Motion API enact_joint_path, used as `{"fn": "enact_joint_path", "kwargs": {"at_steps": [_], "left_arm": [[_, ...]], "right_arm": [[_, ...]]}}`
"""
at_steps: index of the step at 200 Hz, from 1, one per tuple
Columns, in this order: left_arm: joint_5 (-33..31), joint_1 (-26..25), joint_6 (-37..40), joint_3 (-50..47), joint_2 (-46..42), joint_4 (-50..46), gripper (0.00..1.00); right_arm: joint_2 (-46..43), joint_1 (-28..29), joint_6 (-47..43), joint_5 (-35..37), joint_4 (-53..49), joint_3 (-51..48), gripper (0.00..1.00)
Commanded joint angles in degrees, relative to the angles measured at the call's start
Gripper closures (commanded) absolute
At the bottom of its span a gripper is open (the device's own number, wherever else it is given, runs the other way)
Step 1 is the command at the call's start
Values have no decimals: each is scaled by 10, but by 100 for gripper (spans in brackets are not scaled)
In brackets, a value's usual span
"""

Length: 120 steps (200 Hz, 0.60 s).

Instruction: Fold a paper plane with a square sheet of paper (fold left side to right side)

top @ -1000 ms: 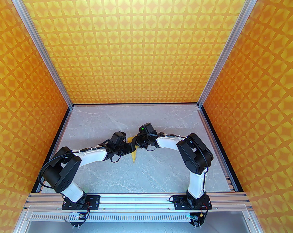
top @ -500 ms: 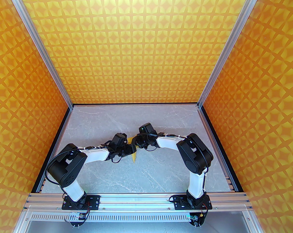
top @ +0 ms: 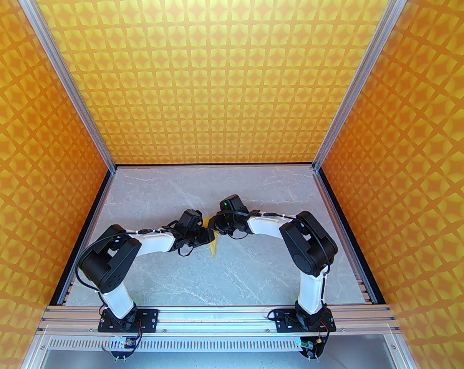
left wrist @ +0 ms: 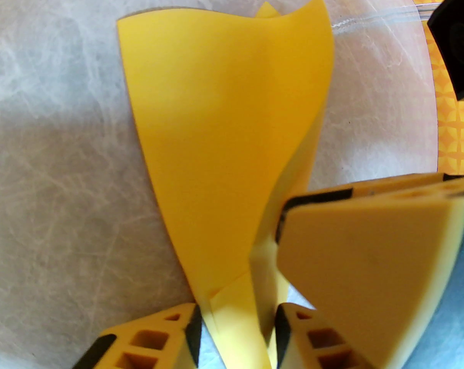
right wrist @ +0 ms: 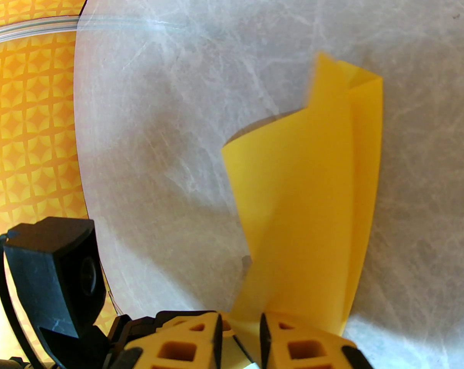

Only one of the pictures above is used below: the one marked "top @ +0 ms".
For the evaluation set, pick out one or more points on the yellow paper sheet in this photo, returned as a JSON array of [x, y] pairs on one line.
[[214, 247]]

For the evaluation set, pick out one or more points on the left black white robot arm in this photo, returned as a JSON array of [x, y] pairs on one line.
[[109, 263]]

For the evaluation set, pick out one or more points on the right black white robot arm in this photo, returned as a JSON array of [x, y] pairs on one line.
[[310, 244]]

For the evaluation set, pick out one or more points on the small circuit board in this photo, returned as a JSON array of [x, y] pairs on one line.
[[120, 343], [310, 347]]

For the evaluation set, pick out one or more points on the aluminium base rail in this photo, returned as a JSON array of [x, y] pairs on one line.
[[216, 317]]

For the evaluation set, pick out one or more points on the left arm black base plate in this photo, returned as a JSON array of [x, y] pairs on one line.
[[149, 318]]

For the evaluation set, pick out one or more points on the aluminium table side rail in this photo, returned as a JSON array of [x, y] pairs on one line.
[[100, 206], [330, 206]]

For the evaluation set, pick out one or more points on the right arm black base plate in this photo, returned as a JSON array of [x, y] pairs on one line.
[[280, 321]]

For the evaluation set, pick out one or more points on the aluminium frame post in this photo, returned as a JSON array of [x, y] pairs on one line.
[[365, 71], [62, 71]]

